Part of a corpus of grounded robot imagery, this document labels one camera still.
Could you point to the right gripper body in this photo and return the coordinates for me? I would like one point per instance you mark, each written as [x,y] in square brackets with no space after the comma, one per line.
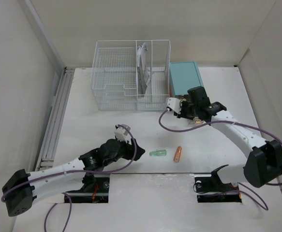
[188,110]

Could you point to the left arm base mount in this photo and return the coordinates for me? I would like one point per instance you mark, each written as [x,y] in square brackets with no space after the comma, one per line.
[96,190]

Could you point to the clear plastic drawer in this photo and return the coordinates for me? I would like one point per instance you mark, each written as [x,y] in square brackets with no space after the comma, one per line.
[195,121]

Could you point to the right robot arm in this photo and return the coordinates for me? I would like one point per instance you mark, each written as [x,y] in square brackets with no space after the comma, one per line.
[263,158]

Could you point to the aluminium rail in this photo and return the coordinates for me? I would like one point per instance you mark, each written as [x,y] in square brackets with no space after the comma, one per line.
[46,154]

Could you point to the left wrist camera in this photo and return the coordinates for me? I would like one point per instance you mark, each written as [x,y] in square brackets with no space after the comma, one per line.
[122,133]

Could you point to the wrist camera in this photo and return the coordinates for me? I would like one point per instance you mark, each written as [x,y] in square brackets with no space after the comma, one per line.
[174,104]
[122,133]

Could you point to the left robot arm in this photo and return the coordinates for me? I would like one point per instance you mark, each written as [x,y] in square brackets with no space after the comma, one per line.
[23,189]

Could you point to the teal drawer cabinet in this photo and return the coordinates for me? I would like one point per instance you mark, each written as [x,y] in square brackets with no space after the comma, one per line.
[182,77]

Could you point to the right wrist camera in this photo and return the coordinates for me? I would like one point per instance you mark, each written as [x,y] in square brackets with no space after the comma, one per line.
[174,104]

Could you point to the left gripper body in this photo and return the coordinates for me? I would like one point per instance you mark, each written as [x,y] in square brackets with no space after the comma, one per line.
[124,152]

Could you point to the white wire desk organizer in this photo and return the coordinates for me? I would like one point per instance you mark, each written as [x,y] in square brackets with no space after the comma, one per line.
[114,76]

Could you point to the green highlighter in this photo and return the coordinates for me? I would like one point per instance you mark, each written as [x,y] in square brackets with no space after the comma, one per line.
[158,153]

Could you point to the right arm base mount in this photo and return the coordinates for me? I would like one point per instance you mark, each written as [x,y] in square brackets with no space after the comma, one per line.
[210,189]

